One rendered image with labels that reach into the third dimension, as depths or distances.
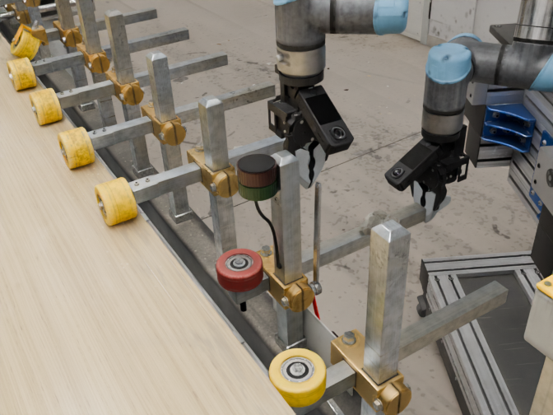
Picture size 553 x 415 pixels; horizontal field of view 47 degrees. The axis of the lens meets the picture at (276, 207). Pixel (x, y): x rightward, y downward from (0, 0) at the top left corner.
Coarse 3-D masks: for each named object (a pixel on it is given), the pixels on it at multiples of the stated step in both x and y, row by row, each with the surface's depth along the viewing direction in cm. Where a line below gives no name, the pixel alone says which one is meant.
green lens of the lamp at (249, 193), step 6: (276, 180) 95; (240, 186) 95; (270, 186) 94; (276, 186) 96; (240, 192) 95; (246, 192) 94; (252, 192) 94; (258, 192) 94; (264, 192) 94; (270, 192) 94; (276, 192) 96; (246, 198) 95; (252, 198) 94; (258, 198) 94; (264, 198) 94
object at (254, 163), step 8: (240, 160) 95; (248, 160) 95; (256, 160) 95; (264, 160) 95; (272, 160) 95; (240, 168) 93; (248, 168) 93; (256, 168) 93; (264, 168) 93; (280, 192) 97; (280, 200) 98; (256, 208) 99; (264, 216) 100; (272, 232) 102; (280, 264) 107
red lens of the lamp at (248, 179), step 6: (240, 174) 93; (246, 174) 92; (252, 174) 92; (258, 174) 92; (264, 174) 92; (270, 174) 93; (276, 174) 95; (240, 180) 94; (246, 180) 93; (252, 180) 93; (258, 180) 92; (264, 180) 93; (270, 180) 93; (252, 186) 93; (258, 186) 93
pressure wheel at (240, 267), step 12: (228, 252) 110; (240, 252) 110; (252, 252) 110; (216, 264) 108; (228, 264) 108; (240, 264) 107; (252, 264) 108; (228, 276) 105; (240, 276) 105; (252, 276) 105; (228, 288) 107; (240, 288) 106; (252, 288) 107
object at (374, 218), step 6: (378, 210) 124; (366, 216) 125; (372, 216) 123; (378, 216) 122; (384, 216) 124; (390, 216) 122; (366, 222) 122; (372, 222) 121; (378, 222) 122; (366, 228) 120; (366, 234) 120
